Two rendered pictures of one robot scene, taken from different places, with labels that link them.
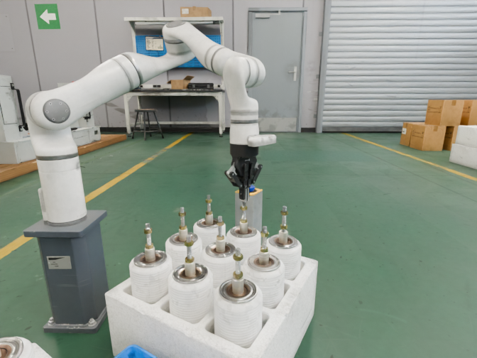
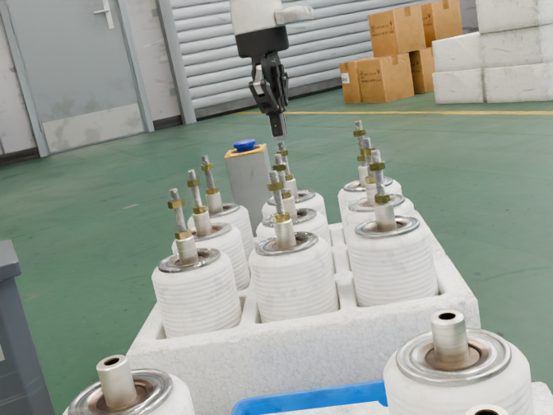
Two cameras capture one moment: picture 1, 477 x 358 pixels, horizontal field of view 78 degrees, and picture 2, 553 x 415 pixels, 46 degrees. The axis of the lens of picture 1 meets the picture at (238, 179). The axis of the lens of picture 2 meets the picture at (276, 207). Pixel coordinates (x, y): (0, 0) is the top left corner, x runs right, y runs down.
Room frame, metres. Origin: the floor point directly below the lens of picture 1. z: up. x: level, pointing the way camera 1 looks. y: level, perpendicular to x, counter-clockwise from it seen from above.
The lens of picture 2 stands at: (-0.10, 0.41, 0.47)
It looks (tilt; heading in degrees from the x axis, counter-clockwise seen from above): 13 degrees down; 335
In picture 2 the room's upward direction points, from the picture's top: 11 degrees counter-clockwise
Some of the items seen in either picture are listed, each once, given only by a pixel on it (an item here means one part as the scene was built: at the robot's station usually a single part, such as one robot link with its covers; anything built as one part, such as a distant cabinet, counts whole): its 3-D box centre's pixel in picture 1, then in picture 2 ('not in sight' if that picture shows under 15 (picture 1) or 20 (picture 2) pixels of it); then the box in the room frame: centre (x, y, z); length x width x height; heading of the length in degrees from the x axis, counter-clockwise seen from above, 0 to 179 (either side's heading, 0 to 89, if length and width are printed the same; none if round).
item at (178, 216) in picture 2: (148, 239); (179, 220); (0.61, 0.21, 0.30); 0.01 x 0.01 x 0.08
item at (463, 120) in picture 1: (472, 112); (434, 24); (3.70, -2.87, 0.45); 0.30 x 0.24 x 0.30; 176
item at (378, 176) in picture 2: (238, 266); (379, 183); (0.50, 0.00, 0.30); 0.01 x 0.01 x 0.08
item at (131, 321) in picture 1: (221, 305); (310, 327); (0.66, 0.04, 0.09); 0.39 x 0.39 x 0.18; 60
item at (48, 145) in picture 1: (52, 127); not in sight; (0.73, 0.46, 0.54); 0.09 x 0.09 x 0.17; 44
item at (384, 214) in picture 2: (238, 285); (385, 216); (0.50, 0.00, 0.26); 0.02 x 0.02 x 0.03
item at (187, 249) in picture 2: (150, 253); (187, 250); (0.61, 0.21, 0.26); 0.02 x 0.02 x 0.03
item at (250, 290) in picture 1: (238, 290); (387, 227); (0.50, 0.00, 0.25); 0.08 x 0.08 x 0.01
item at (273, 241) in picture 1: (282, 241); (368, 184); (0.70, -0.12, 0.25); 0.08 x 0.08 x 0.01
